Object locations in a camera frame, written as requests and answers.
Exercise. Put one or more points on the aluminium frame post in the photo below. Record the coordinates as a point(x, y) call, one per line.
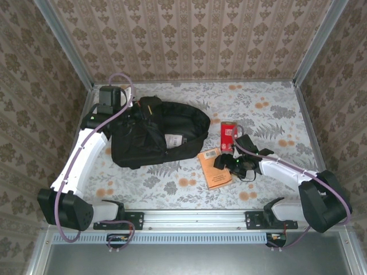
point(319, 43)
point(64, 43)

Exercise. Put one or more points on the orange book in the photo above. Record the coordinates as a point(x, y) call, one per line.
point(213, 174)

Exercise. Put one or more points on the aluminium mounting rail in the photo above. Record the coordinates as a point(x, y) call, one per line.
point(195, 219)

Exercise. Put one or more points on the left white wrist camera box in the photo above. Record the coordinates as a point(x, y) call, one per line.
point(127, 97)

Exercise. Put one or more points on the black backpack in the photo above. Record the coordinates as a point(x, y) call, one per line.
point(137, 149)

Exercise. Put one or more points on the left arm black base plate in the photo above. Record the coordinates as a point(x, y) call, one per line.
point(134, 220)

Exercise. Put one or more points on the aluminium table side rail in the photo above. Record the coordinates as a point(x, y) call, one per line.
point(312, 134)
point(86, 97)

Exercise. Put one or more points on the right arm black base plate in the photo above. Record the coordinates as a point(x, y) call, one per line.
point(253, 220)

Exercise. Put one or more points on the grey metal panel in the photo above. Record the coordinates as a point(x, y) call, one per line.
point(195, 259)

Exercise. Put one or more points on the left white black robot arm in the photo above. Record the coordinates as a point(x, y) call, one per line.
point(77, 163)

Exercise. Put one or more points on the white red package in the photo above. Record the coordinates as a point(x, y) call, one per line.
point(174, 141)

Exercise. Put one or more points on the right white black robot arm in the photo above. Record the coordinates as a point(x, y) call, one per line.
point(321, 197)

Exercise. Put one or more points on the red notebook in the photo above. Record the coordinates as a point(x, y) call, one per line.
point(228, 136)

